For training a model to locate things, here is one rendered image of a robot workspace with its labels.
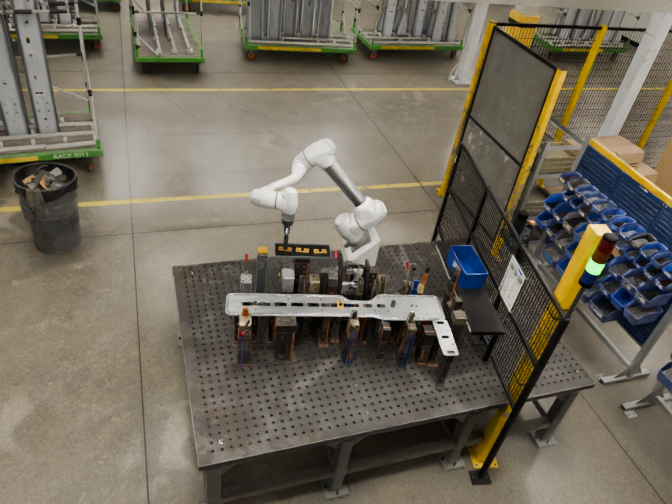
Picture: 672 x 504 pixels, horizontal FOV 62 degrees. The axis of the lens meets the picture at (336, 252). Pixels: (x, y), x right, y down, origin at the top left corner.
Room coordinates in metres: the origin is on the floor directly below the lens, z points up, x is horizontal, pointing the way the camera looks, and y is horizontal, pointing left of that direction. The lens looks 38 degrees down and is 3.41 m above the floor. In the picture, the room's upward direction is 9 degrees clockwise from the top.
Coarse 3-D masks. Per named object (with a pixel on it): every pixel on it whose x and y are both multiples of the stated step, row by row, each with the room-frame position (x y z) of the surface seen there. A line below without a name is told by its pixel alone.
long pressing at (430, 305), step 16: (240, 304) 2.41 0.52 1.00; (272, 304) 2.46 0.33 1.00; (288, 304) 2.48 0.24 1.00; (304, 304) 2.50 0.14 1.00; (320, 304) 2.52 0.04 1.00; (384, 304) 2.62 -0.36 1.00; (400, 304) 2.64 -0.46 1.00; (416, 304) 2.67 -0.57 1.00; (432, 304) 2.69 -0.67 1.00; (384, 320) 2.49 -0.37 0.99; (400, 320) 2.51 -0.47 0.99; (416, 320) 2.53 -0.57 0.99
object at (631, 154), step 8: (608, 136) 5.78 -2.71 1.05; (616, 136) 5.82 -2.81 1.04; (568, 144) 5.46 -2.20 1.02; (576, 144) 5.44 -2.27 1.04; (608, 144) 5.58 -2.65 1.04; (616, 144) 5.61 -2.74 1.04; (624, 144) 5.64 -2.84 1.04; (632, 144) 5.68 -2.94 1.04; (576, 152) 5.34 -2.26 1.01; (616, 152) 5.41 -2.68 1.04; (624, 152) 5.44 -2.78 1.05; (632, 152) 5.47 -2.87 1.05; (640, 152) 5.50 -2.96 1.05; (624, 160) 5.41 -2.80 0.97; (632, 160) 5.47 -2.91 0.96; (640, 160) 5.52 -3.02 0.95; (640, 168) 5.78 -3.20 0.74; (648, 168) 5.81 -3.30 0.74; (648, 176) 5.64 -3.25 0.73; (656, 176) 5.72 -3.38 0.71; (552, 192) 5.46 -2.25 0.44; (560, 192) 5.49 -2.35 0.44; (536, 224) 5.44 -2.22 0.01
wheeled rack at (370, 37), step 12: (360, 36) 10.41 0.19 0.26; (372, 36) 10.35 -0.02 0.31; (384, 36) 10.47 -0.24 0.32; (396, 36) 10.57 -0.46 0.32; (408, 36) 10.75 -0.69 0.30; (372, 48) 9.97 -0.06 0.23; (384, 48) 10.06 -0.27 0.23; (396, 48) 10.17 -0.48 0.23; (408, 48) 10.27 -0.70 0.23; (420, 48) 10.37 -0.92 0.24; (432, 48) 10.48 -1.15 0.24; (444, 48) 10.60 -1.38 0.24; (456, 48) 10.71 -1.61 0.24
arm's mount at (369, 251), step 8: (376, 232) 3.39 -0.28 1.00; (344, 240) 3.47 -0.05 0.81; (376, 240) 3.31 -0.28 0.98; (344, 248) 3.41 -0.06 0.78; (360, 248) 3.31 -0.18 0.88; (368, 248) 3.27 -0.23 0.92; (376, 248) 3.29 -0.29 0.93; (344, 256) 3.38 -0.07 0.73; (352, 256) 3.27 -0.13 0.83; (360, 256) 3.25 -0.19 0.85; (368, 256) 3.27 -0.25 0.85; (376, 256) 3.29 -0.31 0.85
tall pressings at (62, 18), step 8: (40, 0) 8.40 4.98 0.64; (48, 0) 8.71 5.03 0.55; (56, 0) 8.53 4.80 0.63; (64, 0) 8.53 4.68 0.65; (48, 8) 8.65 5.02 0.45; (56, 8) 8.54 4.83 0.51; (64, 8) 8.52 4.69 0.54; (8, 16) 8.42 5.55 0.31; (40, 16) 8.36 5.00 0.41; (48, 16) 8.44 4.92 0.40; (64, 16) 8.51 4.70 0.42; (72, 16) 8.82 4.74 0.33
